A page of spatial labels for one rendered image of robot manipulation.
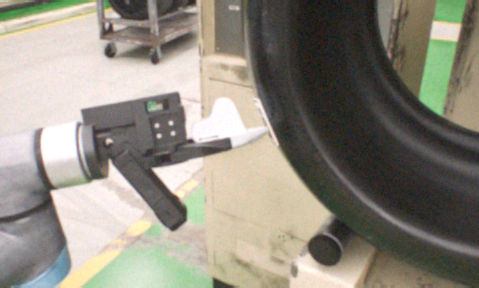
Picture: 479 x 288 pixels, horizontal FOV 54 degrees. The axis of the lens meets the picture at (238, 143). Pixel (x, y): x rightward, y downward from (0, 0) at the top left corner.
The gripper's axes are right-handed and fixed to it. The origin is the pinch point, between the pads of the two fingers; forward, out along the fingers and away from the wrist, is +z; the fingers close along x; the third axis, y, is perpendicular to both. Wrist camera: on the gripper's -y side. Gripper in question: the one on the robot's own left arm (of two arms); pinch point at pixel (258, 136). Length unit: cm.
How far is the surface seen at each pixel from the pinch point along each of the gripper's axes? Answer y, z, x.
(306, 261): -18.2, 3.8, 3.0
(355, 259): -19.2, 10.4, 2.7
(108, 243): -52, -55, 143
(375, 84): 2.6, 21.8, 16.4
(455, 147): -8.8, 30.9, 11.2
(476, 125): -7.4, 38.8, 18.1
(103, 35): 67, -78, 393
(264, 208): -33, 8, 82
